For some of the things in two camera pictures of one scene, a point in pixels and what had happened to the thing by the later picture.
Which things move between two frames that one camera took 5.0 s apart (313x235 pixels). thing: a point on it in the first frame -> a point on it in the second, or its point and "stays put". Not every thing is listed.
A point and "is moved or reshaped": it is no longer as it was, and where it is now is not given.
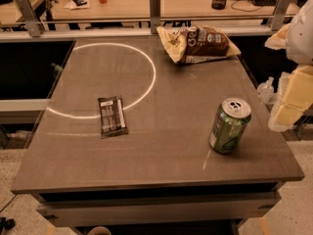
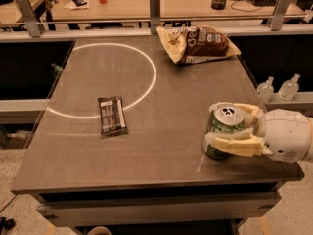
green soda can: [228, 124] is moved or reshaped
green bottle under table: [57, 70] stays put
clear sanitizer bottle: [265, 90] stays put
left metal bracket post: [34, 26] stays put
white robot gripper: [301, 36] -> [284, 133]
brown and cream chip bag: [196, 42] stays put
